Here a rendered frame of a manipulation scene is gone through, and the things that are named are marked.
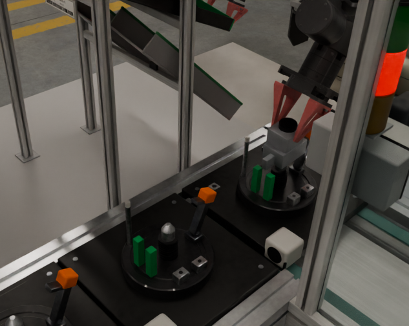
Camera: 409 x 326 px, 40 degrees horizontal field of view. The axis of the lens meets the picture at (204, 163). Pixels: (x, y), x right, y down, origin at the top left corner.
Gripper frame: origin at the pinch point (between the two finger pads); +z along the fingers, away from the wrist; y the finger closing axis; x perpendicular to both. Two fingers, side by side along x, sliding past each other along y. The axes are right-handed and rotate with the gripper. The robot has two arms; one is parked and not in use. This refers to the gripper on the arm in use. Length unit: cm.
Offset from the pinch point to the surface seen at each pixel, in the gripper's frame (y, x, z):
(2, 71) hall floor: -245, 118, 64
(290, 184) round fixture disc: 1.9, 7.4, 8.4
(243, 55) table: -55, 59, -8
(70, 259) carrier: -10.4, -22.3, 31.2
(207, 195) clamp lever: 0.6, -13.6, 12.9
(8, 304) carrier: -9.0, -31.7, 37.4
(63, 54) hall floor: -241, 150, 41
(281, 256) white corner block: 11.3, -3.3, 16.8
